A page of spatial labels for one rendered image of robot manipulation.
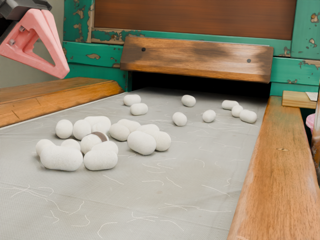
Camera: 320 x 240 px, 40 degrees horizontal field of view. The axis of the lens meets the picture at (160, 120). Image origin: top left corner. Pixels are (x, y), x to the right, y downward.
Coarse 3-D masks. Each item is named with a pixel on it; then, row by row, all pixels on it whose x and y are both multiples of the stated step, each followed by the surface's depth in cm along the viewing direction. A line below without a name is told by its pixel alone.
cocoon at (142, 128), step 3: (141, 126) 51; (144, 126) 51; (147, 126) 52; (150, 126) 52; (153, 126) 52; (156, 126) 53; (138, 129) 51; (141, 129) 51; (144, 129) 51; (153, 129) 52; (156, 129) 52
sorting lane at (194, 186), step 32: (160, 96) 93; (0, 128) 53; (32, 128) 55; (160, 128) 60; (192, 128) 62; (224, 128) 63; (256, 128) 65; (0, 160) 41; (32, 160) 41; (128, 160) 44; (160, 160) 44; (192, 160) 45; (224, 160) 46; (0, 192) 33; (32, 192) 33; (64, 192) 34; (96, 192) 34; (128, 192) 35; (160, 192) 35; (192, 192) 36; (224, 192) 36; (0, 224) 28; (32, 224) 28; (64, 224) 28; (96, 224) 28; (128, 224) 29; (160, 224) 29; (192, 224) 29; (224, 224) 30
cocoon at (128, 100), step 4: (128, 96) 77; (132, 96) 77; (136, 96) 78; (124, 100) 77; (128, 100) 76; (132, 100) 77; (136, 100) 77; (140, 100) 78; (128, 104) 77; (132, 104) 77
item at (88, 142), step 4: (88, 136) 43; (92, 136) 43; (96, 136) 44; (84, 140) 43; (88, 140) 43; (92, 140) 43; (96, 140) 43; (100, 140) 44; (108, 140) 45; (80, 144) 44; (84, 144) 43; (88, 144) 43; (92, 144) 43; (80, 148) 44; (84, 148) 43; (88, 148) 43; (84, 152) 43
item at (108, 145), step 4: (96, 144) 42; (100, 144) 42; (104, 144) 42; (108, 144) 42; (112, 144) 43; (92, 148) 41; (96, 148) 41; (100, 148) 41; (104, 148) 41; (108, 148) 42; (112, 148) 42; (116, 148) 43; (116, 152) 43
